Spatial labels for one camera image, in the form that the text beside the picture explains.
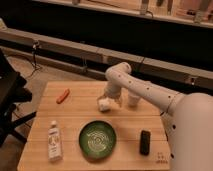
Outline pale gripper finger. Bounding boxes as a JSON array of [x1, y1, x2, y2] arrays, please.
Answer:
[[114, 96, 122, 107]]

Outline white sponge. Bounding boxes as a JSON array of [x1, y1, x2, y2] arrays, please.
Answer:
[[97, 98, 110, 112]]

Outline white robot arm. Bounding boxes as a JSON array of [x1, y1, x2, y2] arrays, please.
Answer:
[[104, 62, 213, 171]]

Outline green ceramic plate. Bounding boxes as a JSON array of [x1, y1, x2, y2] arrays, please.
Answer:
[[79, 120, 117, 160]]

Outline black remote control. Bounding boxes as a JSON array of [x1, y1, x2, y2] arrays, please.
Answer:
[[140, 130, 151, 155]]

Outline orange carrot toy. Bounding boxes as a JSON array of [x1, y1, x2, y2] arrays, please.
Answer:
[[56, 89, 70, 104]]

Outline white plastic bottle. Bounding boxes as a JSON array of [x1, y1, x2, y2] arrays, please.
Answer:
[[48, 121, 62, 162]]

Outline black chair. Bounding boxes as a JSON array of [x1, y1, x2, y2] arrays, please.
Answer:
[[0, 49, 36, 147]]

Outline black cable on floor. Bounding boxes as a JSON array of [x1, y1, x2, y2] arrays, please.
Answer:
[[25, 39, 43, 80]]

